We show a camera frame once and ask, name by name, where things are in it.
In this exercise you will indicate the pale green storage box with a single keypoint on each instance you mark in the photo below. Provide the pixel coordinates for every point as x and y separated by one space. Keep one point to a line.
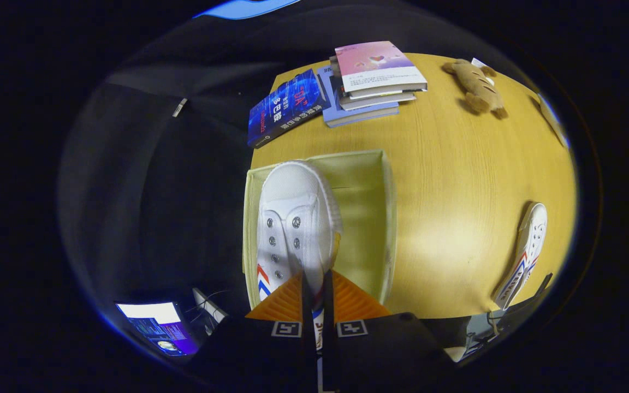
366 218

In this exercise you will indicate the white canvas shoe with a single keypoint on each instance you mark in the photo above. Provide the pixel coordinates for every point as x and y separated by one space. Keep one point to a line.
292 202
527 251

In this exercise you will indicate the brown plush toy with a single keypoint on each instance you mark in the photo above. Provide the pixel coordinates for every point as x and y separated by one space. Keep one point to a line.
475 87

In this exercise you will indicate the white paperback book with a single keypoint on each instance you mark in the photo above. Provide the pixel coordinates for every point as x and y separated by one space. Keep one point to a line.
380 101

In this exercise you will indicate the white flat card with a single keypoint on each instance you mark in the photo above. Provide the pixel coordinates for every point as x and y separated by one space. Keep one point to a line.
553 121

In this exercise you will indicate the small white device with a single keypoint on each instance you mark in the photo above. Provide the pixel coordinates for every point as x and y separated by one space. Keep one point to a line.
208 305

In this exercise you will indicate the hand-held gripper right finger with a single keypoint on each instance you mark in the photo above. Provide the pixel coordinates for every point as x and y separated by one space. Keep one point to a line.
330 349

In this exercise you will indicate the laptop with lit screen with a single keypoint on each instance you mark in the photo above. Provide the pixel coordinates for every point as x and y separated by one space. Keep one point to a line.
153 325

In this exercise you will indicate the dark blue book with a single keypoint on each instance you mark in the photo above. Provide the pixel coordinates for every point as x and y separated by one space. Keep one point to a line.
284 109

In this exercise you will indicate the dark angular frame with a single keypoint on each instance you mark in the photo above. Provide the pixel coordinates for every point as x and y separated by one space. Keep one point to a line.
527 297

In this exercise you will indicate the silver clip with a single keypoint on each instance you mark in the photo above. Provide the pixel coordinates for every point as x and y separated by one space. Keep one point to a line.
179 107

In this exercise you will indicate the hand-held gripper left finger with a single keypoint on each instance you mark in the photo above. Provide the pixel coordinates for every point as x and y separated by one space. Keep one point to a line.
308 349

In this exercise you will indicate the light blue book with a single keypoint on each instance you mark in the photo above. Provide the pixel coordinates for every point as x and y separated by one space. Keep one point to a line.
361 115

